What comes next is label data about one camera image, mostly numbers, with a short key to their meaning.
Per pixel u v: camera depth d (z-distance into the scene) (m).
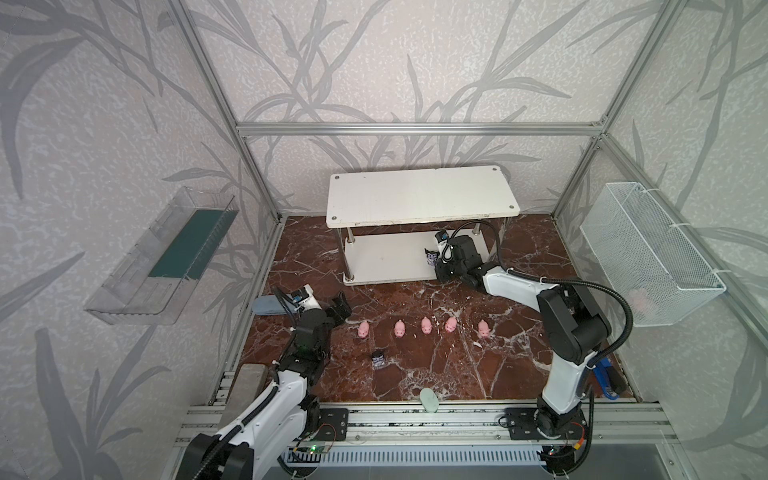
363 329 0.88
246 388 0.77
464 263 0.75
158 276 0.64
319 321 0.65
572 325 0.49
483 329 0.88
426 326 0.89
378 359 0.81
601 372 0.80
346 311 0.79
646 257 0.64
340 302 0.79
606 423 0.76
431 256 0.94
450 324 0.90
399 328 0.89
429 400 0.76
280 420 0.52
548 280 0.55
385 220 0.73
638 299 0.74
